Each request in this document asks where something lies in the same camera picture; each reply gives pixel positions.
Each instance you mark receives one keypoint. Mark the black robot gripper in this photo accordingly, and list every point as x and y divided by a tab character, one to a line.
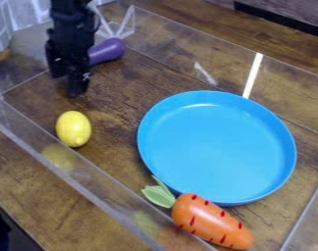
69	38

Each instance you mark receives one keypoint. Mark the purple toy eggplant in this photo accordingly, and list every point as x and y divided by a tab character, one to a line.
107	51

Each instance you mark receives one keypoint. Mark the yellow toy lemon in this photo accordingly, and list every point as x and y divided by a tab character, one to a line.
72	128

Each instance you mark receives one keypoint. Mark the blue round tray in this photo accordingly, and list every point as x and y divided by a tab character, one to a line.
211	143

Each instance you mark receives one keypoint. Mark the white patterned curtain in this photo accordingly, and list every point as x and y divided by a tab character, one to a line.
19	14

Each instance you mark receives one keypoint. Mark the orange toy carrot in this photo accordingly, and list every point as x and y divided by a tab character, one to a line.
199	217

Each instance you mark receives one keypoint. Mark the clear acrylic enclosure wall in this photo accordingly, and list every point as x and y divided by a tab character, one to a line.
73	196

